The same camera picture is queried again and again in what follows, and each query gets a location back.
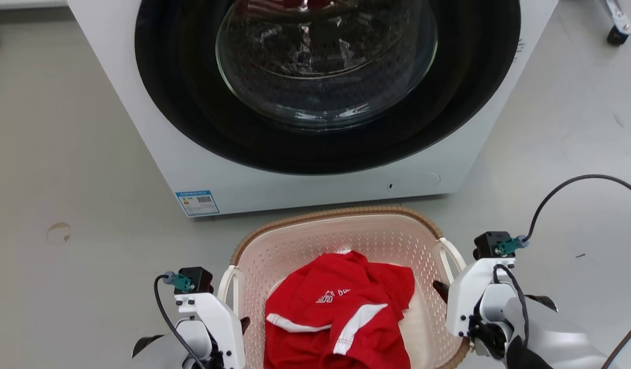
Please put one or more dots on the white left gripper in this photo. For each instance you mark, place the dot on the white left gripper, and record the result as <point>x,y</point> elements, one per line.
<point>223,323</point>

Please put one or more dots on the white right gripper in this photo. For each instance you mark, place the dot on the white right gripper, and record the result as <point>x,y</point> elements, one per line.
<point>466,297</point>

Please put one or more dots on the pink perforated plastic laundry basket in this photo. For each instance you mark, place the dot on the pink perforated plastic laundry basket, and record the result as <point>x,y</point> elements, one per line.
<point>295,246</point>

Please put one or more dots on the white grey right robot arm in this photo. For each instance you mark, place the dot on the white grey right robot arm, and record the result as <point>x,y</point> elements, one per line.
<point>551,338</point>

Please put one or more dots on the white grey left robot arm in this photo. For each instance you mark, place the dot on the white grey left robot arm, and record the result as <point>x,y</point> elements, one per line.
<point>167,353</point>

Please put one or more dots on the blue white energy label sticker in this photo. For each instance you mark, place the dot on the blue white energy label sticker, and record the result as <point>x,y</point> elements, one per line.
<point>197,202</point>

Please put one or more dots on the red white sports shirt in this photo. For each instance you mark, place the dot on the red white sports shirt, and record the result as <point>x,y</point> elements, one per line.
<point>341,318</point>

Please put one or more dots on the white front-load washing machine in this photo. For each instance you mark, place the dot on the white front-load washing machine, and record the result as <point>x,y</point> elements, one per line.
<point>295,187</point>

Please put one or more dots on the black round glass washer door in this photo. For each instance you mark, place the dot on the black round glass washer door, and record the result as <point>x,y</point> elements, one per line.
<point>192,102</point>

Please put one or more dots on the grey stand leg with castor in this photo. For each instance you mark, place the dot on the grey stand leg with castor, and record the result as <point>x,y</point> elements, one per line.
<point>618,23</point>

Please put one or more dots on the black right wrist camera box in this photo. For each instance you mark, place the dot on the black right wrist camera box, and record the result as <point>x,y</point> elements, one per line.
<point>489,243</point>

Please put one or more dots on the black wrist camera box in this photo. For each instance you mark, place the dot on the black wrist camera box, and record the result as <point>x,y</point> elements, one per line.
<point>489,243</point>
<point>197,279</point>

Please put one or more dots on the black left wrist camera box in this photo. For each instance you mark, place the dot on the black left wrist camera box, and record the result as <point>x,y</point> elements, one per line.
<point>197,279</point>

